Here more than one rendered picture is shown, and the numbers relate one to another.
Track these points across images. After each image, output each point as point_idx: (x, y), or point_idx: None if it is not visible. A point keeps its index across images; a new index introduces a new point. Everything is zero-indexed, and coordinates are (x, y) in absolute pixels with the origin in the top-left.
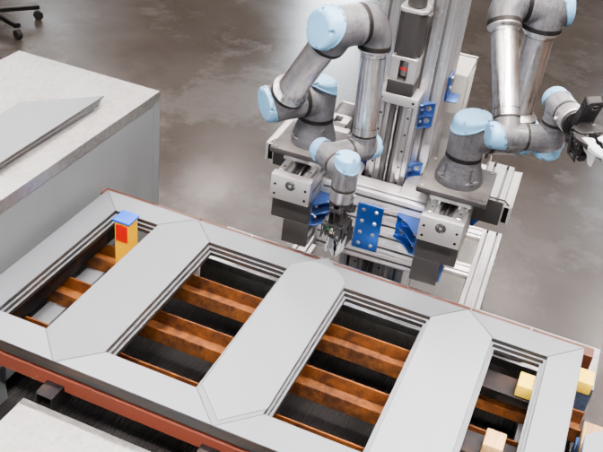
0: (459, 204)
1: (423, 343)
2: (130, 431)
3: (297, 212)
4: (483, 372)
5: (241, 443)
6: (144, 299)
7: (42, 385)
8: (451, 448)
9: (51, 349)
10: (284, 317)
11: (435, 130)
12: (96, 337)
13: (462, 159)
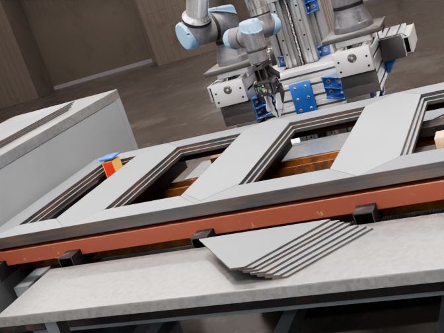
0: (361, 40)
1: (363, 115)
2: None
3: (244, 112)
4: (419, 110)
5: (224, 206)
6: (131, 182)
7: (63, 254)
8: (403, 141)
9: (61, 223)
10: (245, 148)
11: (326, 14)
12: (96, 207)
13: (345, 4)
